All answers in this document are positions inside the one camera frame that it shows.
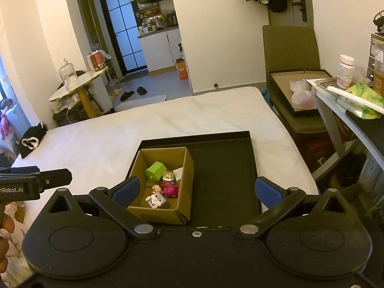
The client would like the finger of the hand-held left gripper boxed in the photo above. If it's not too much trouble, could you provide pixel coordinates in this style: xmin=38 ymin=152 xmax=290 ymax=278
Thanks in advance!
xmin=40 ymin=169 xmax=73 ymax=192

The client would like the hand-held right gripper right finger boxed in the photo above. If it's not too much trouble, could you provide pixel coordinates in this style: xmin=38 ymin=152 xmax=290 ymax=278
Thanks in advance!
xmin=235 ymin=176 xmax=350 ymax=240

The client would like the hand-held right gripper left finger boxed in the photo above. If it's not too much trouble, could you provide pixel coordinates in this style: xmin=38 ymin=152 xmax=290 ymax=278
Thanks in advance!
xmin=47 ymin=176 xmax=158 ymax=241

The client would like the white purple cube toy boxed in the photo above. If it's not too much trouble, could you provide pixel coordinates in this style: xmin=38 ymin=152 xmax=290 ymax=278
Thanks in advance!
xmin=146 ymin=192 xmax=168 ymax=209

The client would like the green hexagonal toy block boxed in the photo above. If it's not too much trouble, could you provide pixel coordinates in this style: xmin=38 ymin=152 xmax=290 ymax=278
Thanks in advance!
xmin=145 ymin=161 xmax=168 ymax=181

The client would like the pink figure toy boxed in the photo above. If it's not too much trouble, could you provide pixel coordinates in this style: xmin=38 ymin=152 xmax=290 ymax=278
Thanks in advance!
xmin=162 ymin=184 xmax=180 ymax=198

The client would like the black shallow tray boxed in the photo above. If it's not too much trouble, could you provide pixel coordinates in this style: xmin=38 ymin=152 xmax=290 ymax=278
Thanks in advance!
xmin=127 ymin=130 xmax=264 ymax=227

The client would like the brown cardboard box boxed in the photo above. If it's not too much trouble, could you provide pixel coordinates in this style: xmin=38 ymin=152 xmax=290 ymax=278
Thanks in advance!
xmin=126 ymin=146 xmax=195 ymax=225

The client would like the person's left hand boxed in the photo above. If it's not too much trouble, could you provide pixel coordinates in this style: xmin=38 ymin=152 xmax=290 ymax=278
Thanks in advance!
xmin=0 ymin=215 xmax=16 ymax=274

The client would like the crumpled light cloth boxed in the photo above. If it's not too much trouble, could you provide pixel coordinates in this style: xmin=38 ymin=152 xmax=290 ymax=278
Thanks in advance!
xmin=0 ymin=199 xmax=36 ymax=287

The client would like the black bag with white print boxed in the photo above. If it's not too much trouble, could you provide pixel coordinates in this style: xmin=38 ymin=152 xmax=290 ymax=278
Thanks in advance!
xmin=18 ymin=122 xmax=48 ymax=159

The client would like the pink plush toy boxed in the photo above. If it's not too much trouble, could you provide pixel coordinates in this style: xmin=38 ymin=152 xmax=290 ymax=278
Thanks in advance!
xmin=0 ymin=97 xmax=15 ymax=140

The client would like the dark brown box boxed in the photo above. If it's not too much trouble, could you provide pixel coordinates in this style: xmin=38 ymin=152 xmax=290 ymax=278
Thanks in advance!
xmin=297 ymin=131 xmax=340 ymax=173

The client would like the round table with gold leg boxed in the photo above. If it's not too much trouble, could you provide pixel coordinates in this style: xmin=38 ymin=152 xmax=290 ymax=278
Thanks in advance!
xmin=49 ymin=66 xmax=109 ymax=119

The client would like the white bed mattress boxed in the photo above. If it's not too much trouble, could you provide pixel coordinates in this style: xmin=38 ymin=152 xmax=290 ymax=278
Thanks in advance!
xmin=10 ymin=86 xmax=319 ymax=214

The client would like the white plastic bag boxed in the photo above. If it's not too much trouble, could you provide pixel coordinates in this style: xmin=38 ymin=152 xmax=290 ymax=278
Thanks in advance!
xmin=289 ymin=79 xmax=318 ymax=110

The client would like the clear glass jar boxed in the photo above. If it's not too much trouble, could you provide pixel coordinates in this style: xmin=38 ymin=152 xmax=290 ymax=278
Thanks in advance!
xmin=59 ymin=59 xmax=79 ymax=91

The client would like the white desk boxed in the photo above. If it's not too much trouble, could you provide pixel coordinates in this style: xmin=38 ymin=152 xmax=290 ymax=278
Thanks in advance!
xmin=306 ymin=78 xmax=384 ymax=192

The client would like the red round tin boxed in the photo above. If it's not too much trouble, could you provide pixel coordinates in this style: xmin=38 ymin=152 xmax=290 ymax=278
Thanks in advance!
xmin=89 ymin=51 xmax=108 ymax=73

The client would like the white tube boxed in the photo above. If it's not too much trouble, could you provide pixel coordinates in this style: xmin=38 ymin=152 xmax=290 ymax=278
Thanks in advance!
xmin=327 ymin=85 xmax=384 ymax=110

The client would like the orange cardboard box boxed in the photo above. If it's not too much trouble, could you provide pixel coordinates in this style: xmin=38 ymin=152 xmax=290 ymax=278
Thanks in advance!
xmin=175 ymin=58 xmax=190 ymax=81

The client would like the green wipes packet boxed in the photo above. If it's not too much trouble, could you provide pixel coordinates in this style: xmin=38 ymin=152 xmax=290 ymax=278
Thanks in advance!
xmin=345 ymin=82 xmax=384 ymax=120

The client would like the white pill bottle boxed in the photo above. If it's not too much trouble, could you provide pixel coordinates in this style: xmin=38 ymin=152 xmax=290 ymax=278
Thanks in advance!
xmin=336 ymin=54 xmax=355 ymax=89

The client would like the white kitchen cabinet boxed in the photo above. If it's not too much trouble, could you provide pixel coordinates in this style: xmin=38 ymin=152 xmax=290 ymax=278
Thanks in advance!
xmin=136 ymin=25 xmax=184 ymax=70

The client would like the olive green chair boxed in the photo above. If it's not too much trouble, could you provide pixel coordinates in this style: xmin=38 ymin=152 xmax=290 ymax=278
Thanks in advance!
xmin=262 ymin=25 xmax=328 ymax=134

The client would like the black framed glass door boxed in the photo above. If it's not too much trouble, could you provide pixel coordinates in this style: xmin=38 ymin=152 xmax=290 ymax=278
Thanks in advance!
xmin=99 ymin=0 xmax=149 ymax=75

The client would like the drawer organizer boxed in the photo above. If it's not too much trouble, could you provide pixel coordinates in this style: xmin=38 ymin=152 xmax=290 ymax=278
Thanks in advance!
xmin=366 ymin=33 xmax=384 ymax=97

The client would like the black door handle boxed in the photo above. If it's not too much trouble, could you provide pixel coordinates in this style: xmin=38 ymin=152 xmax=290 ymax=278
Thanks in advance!
xmin=292 ymin=0 xmax=307 ymax=23

